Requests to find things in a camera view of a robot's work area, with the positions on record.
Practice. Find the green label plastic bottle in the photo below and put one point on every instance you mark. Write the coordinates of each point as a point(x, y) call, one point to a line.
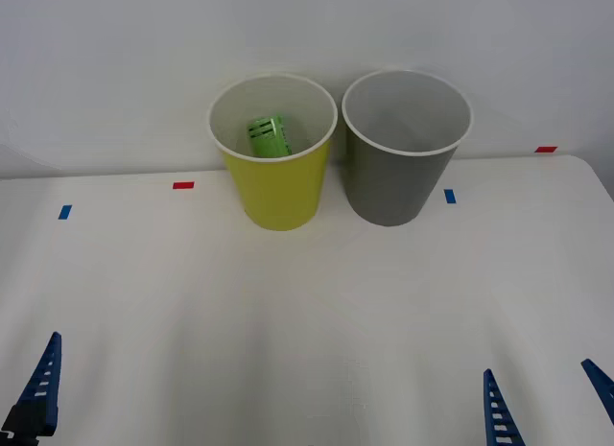
point(268, 136)

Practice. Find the grey plastic bin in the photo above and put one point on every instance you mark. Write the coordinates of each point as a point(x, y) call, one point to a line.
point(395, 187)

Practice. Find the yellow-green plastic bin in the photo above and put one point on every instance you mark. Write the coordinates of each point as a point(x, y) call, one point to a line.
point(280, 192)

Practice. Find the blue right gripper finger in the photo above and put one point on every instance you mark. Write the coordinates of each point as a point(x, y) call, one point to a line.
point(602, 376)
point(490, 393)

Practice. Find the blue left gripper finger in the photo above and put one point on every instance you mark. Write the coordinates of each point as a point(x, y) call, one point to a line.
point(50, 407)

